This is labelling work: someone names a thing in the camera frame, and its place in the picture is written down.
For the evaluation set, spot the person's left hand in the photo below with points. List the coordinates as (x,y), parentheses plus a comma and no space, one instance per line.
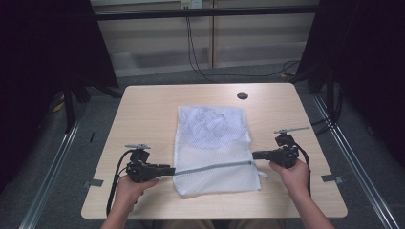
(132,191)

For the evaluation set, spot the person's right hand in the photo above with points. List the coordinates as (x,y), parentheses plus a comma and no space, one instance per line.
(294,179)

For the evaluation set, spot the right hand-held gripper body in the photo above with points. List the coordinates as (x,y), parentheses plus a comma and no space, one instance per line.
(288,152)

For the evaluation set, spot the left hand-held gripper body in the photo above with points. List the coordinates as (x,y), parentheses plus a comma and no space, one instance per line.
(139,168)

